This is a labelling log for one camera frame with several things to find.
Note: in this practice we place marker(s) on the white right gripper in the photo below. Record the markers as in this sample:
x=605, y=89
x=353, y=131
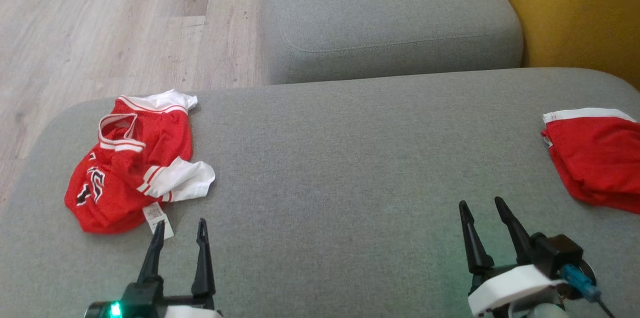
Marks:
x=515, y=288

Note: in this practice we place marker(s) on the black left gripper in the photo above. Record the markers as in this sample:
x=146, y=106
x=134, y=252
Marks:
x=145, y=303

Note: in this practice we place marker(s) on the red and white jersey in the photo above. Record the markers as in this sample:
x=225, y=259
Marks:
x=125, y=168

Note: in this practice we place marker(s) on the red garment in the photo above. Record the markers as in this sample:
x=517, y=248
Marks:
x=600, y=158

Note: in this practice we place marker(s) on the large grey sofa seat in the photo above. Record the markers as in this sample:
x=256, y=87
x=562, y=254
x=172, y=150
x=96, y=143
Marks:
x=340, y=168

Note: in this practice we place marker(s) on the large yellow sofa backrest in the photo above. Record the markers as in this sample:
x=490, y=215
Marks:
x=575, y=8

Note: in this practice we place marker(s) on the small grey sofa cushion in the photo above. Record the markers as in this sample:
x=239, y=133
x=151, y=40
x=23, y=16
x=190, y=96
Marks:
x=390, y=13

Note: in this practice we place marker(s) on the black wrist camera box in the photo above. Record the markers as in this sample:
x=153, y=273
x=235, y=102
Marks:
x=555, y=253

